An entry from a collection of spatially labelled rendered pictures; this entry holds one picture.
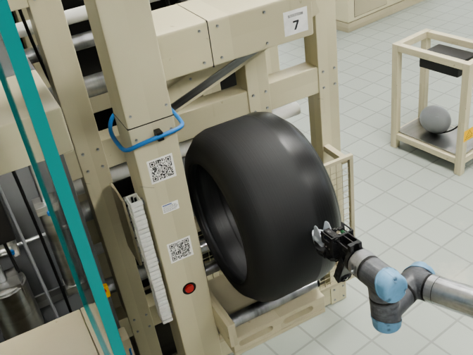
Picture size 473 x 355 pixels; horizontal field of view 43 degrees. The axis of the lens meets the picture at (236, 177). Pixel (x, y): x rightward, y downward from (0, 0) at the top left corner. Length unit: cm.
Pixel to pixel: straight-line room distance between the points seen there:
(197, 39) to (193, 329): 93
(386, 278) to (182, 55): 89
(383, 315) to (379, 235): 219
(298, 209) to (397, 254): 193
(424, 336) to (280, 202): 164
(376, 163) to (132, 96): 304
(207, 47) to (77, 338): 93
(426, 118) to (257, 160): 277
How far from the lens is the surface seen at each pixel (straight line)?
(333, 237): 162
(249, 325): 206
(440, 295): 161
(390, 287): 149
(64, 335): 161
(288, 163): 174
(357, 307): 330
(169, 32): 183
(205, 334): 209
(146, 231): 176
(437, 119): 436
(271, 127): 183
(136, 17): 150
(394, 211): 393
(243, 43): 195
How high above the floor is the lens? 236
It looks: 33 degrees down
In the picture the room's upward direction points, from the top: 9 degrees counter-clockwise
